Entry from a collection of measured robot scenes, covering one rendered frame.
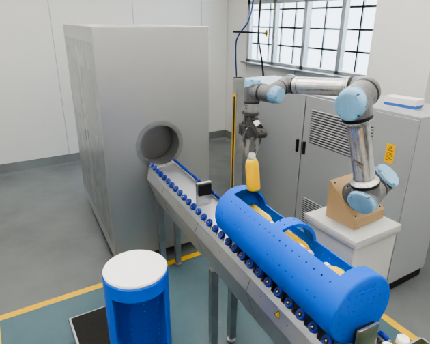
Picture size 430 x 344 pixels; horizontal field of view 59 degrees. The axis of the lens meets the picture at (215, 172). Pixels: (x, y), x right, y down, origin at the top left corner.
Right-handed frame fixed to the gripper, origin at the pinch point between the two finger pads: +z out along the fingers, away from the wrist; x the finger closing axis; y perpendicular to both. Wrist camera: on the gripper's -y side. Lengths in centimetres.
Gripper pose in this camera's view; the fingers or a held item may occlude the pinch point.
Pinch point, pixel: (251, 153)
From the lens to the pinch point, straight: 185.8
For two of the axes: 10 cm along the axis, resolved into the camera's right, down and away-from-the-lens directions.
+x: -8.9, 1.6, -4.3
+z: -0.1, 9.3, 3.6
